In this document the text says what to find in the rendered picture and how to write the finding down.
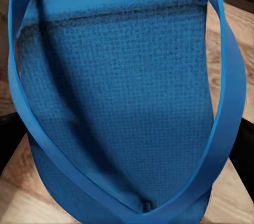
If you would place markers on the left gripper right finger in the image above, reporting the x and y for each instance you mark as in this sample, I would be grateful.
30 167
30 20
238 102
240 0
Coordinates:
242 155

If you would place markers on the sandal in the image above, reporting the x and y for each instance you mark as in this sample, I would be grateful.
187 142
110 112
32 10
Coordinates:
116 102

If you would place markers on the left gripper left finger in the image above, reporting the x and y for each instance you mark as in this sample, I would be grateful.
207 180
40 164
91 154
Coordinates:
12 130

